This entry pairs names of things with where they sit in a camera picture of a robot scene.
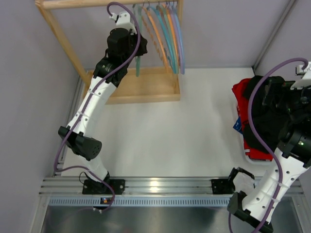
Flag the mint green hanger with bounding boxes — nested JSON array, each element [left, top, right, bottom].
[[132, 3, 144, 78]]

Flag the black trousers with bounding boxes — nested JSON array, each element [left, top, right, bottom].
[[243, 80, 288, 152]]

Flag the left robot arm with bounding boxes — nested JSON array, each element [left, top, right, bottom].
[[58, 28, 147, 194]]

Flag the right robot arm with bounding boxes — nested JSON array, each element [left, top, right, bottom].
[[228, 76, 311, 233]]

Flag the wooden hanger rack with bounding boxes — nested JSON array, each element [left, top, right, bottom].
[[35, 0, 180, 104]]

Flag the lilac hanger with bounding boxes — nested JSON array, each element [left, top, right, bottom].
[[168, 3, 181, 73]]

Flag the light orange hanger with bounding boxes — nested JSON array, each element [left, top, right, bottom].
[[162, 4, 179, 74]]

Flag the blue hanger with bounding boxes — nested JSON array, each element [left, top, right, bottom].
[[172, 5, 185, 74]]

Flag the red cloth pile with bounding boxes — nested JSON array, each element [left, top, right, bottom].
[[232, 78, 273, 161]]

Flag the blue patterned cloth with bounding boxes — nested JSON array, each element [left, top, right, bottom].
[[233, 116, 243, 134]]

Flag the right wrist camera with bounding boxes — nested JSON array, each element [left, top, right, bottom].
[[290, 62, 311, 90]]

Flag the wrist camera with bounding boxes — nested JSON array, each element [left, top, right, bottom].
[[290, 62, 311, 90], [109, 11, 137, 34]]

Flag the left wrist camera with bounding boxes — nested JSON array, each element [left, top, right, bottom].
[[109, 11, 137, 34]]

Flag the aluminium mounting rail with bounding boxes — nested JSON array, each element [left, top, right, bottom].
[[39, 176, 232, 207]]

